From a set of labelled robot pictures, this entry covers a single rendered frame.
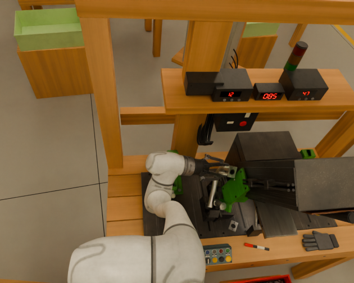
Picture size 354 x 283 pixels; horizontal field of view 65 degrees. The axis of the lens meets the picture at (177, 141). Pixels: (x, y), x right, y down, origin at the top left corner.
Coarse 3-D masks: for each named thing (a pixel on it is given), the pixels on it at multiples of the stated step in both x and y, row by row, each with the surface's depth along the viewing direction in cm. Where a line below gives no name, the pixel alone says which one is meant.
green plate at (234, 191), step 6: (240, 174) 132; (240, 180) 132; (228, 186) 141; (234, 186) 136; (240, 186) 131; (246, 186) 127; (228, 192) 140; (234, 192) 135; (240, 192) 130; (246, 192) 128; (228, 198) 140; (234, 198) 135; (240, 198) 136; (246, 198) 137
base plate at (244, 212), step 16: (144, 176) 166; (192, 176) 169; (208, 176) 170; (144, 192) 160; (192, 192) 163; (144, 208) 154; (192, 208) 157; (240, 208) 160; (144, 224) 149; (160, 224) 150; (208, 224) 153; (224, 224) 154; (240, 224) 154; (304, 224) 158; (320, 224) 159; (336, 224) 160
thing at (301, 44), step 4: (296, 44) 116; (300, 44) 115; (304, 44) 116; (296, 48) 116; (300, 48) 115; (304, 48) 114; (292, 52) 119; (296, 52) 117; (300, 52) 116; (304, 52) 116; (300, 56) 118
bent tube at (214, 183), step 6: (222, 168) 141; (228, 168) 136; (234, 168) 134; (228, 174) 134; (234, 174) 134; (216, 180) 147; (216, 186) 147; (210, 192) 148; (210, 198) 148; (210, 204) 147
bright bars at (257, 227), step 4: (256, 212) 142; (256, 216) 142; (256, 220) 143; (256, 224) 143; (252, 228) 144; (256, 228) 143; (260, 228) 143; (248, 232) 149; (252, 232) 145; (256, 232) 146; (260, 232) 147; (248, 236) 150
